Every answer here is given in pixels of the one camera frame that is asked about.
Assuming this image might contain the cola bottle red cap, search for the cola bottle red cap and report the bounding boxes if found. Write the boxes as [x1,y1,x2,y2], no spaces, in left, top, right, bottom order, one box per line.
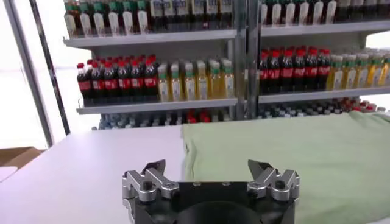
[117,60,132,102]
[280,49,294,93]
[258,51,271,94]
[268,50,282,94]
[130,59,145,102]
[90,60,105,103]
[317,48,332,91]
[305,47,319,92]
[103,60,118,102]
[292,48,307,93]
[143,57,159,102]
[76,62,93,103]

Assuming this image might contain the green polo shirt red print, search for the green polo shirt red print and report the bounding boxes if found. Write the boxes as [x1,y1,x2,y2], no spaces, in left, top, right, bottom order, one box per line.
[182,111,390,224]

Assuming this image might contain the grey window frame post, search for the grey window frame post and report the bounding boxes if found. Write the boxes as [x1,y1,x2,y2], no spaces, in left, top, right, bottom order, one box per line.
[2,0,55,149]

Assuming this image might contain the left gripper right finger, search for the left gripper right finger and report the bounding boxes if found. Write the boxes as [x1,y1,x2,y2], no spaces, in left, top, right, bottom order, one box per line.
[246,159,301,203]

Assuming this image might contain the dark bottle blue-white label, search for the dark bottle blue-white label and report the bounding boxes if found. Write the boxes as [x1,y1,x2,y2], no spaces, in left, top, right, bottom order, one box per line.
[205,0,220,30]
[219,0,234,30]
[191,0,205,31]
[176,0,191,32]
[149,0,164,33]
[163,0,177,32]

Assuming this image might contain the grey metal shelf unit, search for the grey metal shelf unit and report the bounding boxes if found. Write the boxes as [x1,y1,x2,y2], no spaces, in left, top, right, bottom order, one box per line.
[63,0,248,131]
[247,0,390,120]

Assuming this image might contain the open brown cardboard box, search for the open brown cardboard box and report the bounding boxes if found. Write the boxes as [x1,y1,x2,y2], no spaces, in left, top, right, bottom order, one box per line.
[0,146,47,170]

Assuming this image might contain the white side table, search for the white side table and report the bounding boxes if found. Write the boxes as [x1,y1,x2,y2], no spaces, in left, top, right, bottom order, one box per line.
[0,166,20,183]

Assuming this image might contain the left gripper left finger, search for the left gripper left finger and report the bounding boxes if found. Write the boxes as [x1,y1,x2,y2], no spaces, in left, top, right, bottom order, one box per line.
[121,159,180,204]

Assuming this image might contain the black window frame post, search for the black window frame post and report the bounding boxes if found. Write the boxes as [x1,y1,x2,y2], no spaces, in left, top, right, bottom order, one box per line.
[29,0,71,136]

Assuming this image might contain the yellow tea bottle green label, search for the yellow tea bottle green label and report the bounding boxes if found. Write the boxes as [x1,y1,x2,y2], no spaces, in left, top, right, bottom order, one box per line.
[169,63,184,102]
[342,54,357,90]
[221,60,236,99]
[196,60,210,101]
[355,54,369,89]
[183,62,197,102]
[157,63,171,103]
[208,60,222,100]
[367,54,382,88]
[327,54,344,91]
[379,54,390,88]

